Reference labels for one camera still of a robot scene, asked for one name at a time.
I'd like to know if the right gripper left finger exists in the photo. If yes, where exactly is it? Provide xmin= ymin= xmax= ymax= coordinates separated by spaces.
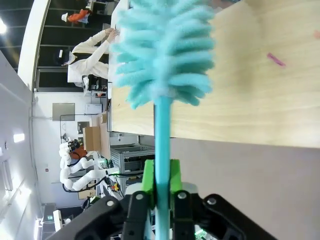
xmin=46 ymin=159 xmax=157 ymax=240

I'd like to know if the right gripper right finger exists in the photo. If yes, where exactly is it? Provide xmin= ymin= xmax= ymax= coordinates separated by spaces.
xmin=169 ymin=159 xmax=276 ymax=240

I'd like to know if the teal microfibre duster long handle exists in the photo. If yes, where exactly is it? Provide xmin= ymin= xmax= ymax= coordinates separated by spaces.
xmin=109 ymin=0 xmax=217 ymax=240

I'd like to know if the open cardboard box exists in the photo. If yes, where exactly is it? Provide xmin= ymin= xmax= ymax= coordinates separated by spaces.
xmin=81 ymin=112 xmax=111 ymax=160

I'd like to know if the wooden shelf board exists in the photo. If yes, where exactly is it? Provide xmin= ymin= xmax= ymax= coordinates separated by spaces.
xmin=109 ymin=0 xmax=320 ymax=149

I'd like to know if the person in cream sweater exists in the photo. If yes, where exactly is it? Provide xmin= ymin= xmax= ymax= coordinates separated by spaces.
xmin=66 ymin=27 xmax=119 ymax=84

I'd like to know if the purple paper scrap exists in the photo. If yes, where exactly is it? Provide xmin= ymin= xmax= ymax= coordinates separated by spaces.
xmin=266 ymin=51 xmax=287 ymax=68

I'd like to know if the person in orange jacket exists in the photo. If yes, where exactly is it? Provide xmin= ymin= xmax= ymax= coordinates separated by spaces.
xmin=61 ymin=8 xmax=90 ymax=25

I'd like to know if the aluminium frame rack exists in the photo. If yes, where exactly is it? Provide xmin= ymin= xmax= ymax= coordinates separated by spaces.
xmin=109 ymin=142 xmax=156 ymax=174

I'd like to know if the white wall cabinet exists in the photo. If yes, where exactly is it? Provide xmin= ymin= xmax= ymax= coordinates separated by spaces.
xmin=84 ymin=103 xmax=103 ymax=116

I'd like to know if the grey wall panel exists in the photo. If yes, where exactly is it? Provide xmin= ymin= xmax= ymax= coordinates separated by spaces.
xmin=51 ymin=102 xmax=76 ymax=122

